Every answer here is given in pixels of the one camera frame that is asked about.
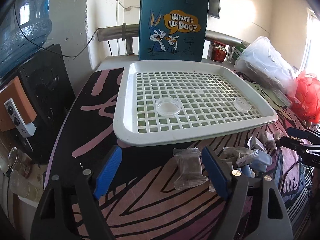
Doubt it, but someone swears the brown snack packet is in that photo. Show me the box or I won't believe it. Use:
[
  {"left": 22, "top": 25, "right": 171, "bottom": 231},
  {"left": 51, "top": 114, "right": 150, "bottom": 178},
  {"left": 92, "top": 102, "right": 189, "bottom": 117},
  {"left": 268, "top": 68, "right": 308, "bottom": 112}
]
[
  {"left": 173, "top": 147, "right": 208, "bottom": 190},
  {"left": 219, "top": 147, "right": 259, "bottom": 167}
]

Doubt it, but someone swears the light blue plastic clip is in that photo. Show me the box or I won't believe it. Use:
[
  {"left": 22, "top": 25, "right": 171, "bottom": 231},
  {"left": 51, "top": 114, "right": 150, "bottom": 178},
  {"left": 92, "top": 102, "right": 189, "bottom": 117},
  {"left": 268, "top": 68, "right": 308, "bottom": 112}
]
[{"left": 249, "top": 150, "right": 272, "bottom": 173}]

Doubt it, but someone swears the light blue U clip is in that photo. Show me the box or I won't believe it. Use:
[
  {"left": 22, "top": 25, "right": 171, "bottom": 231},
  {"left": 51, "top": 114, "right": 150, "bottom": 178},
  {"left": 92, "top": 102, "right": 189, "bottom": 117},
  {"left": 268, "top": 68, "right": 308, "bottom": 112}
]
[{"left": 236, "top": 165, "right": 256, "bottom": 178}]

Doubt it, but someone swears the red plastic bag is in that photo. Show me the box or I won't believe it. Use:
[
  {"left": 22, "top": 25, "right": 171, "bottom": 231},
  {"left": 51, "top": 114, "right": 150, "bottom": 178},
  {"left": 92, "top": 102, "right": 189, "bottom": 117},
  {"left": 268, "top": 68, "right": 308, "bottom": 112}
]
[{"left": 291, "top": 71, "right": 319, "bottom": 124}]

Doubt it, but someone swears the cartoon print bedsheet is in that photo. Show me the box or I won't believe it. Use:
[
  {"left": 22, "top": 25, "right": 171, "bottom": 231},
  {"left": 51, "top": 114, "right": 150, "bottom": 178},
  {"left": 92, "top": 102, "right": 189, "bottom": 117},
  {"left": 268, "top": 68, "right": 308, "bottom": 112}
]
[{"left": 39, "top": 68, "right": 319, "bottom": 239}]

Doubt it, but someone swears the clear round dish right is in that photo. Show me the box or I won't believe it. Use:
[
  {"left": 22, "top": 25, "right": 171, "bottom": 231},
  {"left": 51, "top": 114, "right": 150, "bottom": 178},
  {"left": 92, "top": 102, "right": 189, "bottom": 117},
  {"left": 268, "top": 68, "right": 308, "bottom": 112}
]
[{"left": 233, "top": 98, "right": 251, "bottom": 113}]

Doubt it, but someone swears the clear round dish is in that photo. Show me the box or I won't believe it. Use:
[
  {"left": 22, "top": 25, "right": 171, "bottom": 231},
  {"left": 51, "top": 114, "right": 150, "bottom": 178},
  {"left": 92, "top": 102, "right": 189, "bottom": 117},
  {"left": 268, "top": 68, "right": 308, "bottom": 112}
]
[
  {"left": 233, "top": 98, "right": 251, "bottom": 113},
  {"left": 155, "top": 98, "right": 182, "bottom": 118}
]

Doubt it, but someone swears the clear plastic bag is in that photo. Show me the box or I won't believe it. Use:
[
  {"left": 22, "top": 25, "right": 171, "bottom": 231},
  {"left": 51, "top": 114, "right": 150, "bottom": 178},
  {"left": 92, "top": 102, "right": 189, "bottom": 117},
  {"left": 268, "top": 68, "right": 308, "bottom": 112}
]
[{"left": 234, "top": 36, "right": 297, "bottom": 97}]

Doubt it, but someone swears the glass cup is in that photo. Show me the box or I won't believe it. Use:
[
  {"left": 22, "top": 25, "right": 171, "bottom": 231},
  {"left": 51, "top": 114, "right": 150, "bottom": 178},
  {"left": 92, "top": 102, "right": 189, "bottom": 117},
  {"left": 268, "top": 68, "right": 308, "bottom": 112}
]
[{"left": 8, "top": 147, "right": 32, "bottom": 178}]

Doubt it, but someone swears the clear round dish left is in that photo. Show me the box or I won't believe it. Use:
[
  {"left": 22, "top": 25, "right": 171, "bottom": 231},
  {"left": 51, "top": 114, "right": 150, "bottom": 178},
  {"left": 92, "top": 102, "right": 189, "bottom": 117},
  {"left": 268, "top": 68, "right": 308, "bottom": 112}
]
[{"left": 155, "top": 98, "right": 182, "bottom": 118}]

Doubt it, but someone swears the white perforated plastic tray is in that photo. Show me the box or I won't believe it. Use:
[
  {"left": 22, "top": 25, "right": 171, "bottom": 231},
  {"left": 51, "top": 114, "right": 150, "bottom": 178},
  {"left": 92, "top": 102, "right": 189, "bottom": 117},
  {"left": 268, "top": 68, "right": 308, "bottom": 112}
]
[{"left": 113, "top": 60, "right": 278, "bottom": 146}]

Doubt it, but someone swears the black water dispenser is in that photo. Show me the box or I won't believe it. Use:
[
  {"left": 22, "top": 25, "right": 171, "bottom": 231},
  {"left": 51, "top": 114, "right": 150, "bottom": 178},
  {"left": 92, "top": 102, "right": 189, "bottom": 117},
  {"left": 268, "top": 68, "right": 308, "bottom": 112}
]
[{"left": 1, "top": 44, "right": 75, "bottom": 164}]

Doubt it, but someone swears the red sauce jar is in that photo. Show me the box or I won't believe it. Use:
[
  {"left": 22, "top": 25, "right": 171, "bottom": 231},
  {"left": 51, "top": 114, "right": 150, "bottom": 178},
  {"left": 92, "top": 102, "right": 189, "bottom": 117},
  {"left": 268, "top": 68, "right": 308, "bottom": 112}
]
[{"left": 211, "top": 41, "right": 227, "bottom": 62}]

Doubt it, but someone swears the blue Bugs Bunny tote bag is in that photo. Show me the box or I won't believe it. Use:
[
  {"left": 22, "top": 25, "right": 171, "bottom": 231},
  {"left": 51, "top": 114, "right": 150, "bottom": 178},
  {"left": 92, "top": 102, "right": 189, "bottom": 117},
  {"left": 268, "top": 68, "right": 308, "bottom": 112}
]
[{"left": 138, "top": 0, "right": 209, "bottom": 62}]

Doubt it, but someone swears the blue water jug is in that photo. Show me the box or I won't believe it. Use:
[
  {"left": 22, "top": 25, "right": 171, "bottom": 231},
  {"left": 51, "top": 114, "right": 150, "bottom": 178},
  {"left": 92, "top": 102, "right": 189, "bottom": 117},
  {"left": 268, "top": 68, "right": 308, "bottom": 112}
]
[{"left": 1, "top": 0, "right": 52, "bottom": 77}]

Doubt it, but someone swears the metal bed rail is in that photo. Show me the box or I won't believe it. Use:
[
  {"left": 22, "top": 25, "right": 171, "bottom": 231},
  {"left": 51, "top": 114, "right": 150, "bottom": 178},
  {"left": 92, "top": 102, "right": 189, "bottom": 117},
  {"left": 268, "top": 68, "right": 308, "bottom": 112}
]
[{"left": 98, "top": 23, "right": 249, "bottom": 55}]

